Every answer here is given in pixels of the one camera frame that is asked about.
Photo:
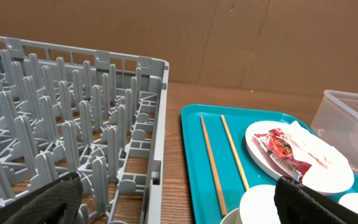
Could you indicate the teal plastic tray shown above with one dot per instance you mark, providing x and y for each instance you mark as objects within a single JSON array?
[{"x": 203, "y": 192}]

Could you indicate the white napkin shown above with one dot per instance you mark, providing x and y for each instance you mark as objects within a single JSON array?
[{"x": 307, "y": 147}]

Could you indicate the clear plastic bin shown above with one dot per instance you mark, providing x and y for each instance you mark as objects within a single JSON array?
[{"x": 336, "y": 122}]

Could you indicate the wooden chopstick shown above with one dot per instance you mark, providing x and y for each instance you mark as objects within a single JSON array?
[
  {"x": 217, "y": 183},
  {"x": 235, "y": 154}
]

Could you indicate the grey plastic dish rack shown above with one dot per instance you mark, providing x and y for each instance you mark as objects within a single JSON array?
[{"x": 97, "y": 113}]

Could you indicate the grey shallow bowl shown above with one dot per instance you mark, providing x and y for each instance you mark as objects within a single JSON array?
[{"x": 231, "y": 217}]

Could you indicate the red snack wrapper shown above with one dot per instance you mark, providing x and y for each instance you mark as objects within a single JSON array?
[{"x": 277, "y": 146}]

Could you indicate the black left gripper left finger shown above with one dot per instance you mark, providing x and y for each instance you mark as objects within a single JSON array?
[{"x": 56, "y": 202}]

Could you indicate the large white plate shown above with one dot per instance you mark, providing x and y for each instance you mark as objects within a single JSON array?
[{"x": 325, "y": 181}]

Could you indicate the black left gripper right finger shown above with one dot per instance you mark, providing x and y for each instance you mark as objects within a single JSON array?
[{"x": 298, "y": 204}]

